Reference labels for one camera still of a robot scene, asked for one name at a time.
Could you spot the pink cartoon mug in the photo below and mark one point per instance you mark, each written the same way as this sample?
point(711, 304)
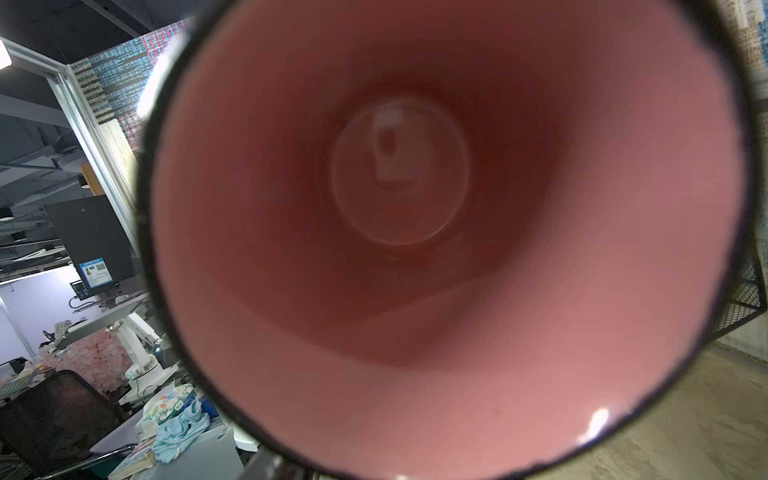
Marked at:
point(445, 239)

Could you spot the computer monitor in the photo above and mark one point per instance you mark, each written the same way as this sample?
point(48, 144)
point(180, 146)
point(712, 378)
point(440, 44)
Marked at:
point(97, 246)

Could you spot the black office chair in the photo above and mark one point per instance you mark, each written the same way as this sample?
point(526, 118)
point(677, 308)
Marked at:
point(53, 426)

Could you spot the black wire mesh shelf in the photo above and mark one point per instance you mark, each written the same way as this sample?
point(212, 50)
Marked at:
point(748, 299)

